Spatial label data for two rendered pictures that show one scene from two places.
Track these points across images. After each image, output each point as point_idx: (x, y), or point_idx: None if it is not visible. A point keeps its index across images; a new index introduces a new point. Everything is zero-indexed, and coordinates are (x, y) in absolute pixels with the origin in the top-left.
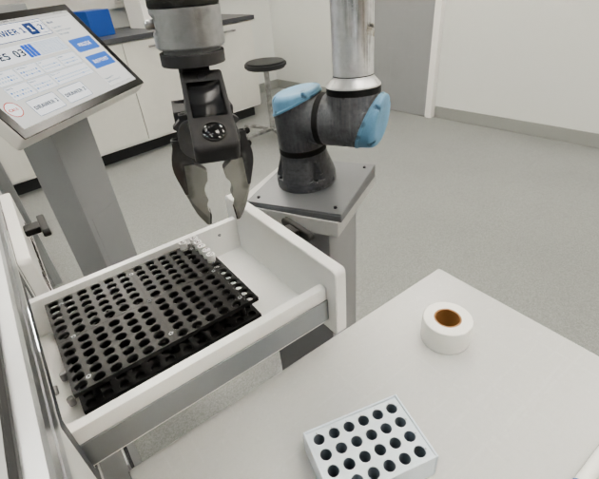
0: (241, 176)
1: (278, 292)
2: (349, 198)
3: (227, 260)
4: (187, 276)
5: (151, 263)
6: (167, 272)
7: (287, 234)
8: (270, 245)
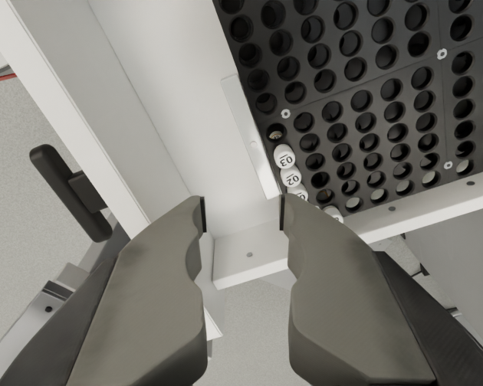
0: (126, 287)
1: (162, 89)
2: (21, 323)
3: (242, 208)
4: (343, 116)
5: (398, 191)
6: (379, 145)
7: (82, 143)
8: (149, 172)
